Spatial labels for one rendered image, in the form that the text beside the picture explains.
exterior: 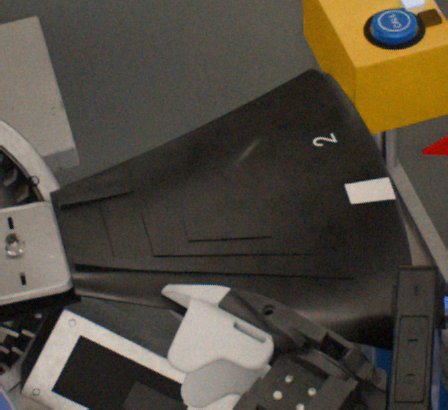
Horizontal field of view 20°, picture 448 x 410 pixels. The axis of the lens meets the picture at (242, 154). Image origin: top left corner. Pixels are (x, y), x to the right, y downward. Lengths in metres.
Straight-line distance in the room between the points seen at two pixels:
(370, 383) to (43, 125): 0.75
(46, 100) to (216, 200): 0.62
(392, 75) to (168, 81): 0.63
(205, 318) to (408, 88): 0.44
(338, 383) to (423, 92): 0.49
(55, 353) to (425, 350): 0.32
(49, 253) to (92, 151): 0.94
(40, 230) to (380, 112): 0.41
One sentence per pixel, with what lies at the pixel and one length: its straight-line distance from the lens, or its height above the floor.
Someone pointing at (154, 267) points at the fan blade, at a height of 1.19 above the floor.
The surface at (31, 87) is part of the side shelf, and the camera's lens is 1.49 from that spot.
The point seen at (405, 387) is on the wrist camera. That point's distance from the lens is 0.76.
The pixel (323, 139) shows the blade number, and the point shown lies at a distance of 0.92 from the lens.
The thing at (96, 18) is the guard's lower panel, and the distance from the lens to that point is 1.65.
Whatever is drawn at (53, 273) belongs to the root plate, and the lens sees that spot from 0.85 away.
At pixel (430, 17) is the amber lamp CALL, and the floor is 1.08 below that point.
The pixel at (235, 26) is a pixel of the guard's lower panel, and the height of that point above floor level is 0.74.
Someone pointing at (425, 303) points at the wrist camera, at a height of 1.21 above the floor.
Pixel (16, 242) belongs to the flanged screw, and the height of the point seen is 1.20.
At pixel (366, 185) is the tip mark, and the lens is 0.90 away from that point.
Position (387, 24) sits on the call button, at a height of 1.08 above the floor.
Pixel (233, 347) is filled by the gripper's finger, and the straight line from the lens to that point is 0.78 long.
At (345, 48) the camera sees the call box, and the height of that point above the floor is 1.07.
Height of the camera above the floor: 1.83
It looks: 45 degrees down
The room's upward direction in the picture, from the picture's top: 7 degrees counter-clockwise
